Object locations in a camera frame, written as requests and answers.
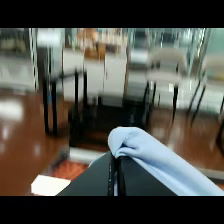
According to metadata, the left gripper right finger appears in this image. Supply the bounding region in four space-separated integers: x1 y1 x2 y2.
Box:
116 155 178 197

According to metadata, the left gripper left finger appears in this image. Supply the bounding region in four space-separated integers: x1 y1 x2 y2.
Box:
56 151 116 197

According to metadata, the light blue garment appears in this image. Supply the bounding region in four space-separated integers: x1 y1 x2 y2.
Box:
88 126 224 197

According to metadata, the white chair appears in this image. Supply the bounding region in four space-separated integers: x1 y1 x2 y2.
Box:
186 54 224 128
142 47 188 125

